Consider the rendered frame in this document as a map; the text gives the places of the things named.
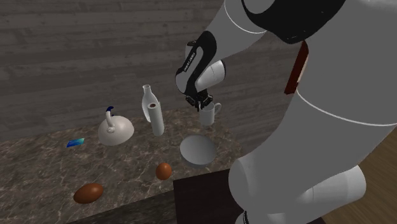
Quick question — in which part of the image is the white mug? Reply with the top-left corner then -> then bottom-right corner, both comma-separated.
198,102 -> 223,127

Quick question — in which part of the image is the white paper towel roll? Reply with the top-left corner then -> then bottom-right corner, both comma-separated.
146,102 -> 165,137

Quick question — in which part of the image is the grey bowl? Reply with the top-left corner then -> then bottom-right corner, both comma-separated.
179,134 -> 217,169

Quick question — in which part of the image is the clear glass bottle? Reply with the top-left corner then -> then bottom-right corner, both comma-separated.
141,84 -> 161,123

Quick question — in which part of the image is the brown egg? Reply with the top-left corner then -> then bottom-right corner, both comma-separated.
73,183 -> 104,204
155,162 -> 173,181

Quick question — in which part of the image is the dark red door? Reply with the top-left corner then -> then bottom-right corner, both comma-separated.
284,40 -> 310,95

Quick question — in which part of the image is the blue card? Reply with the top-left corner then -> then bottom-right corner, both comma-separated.
66,137 -> 85,148

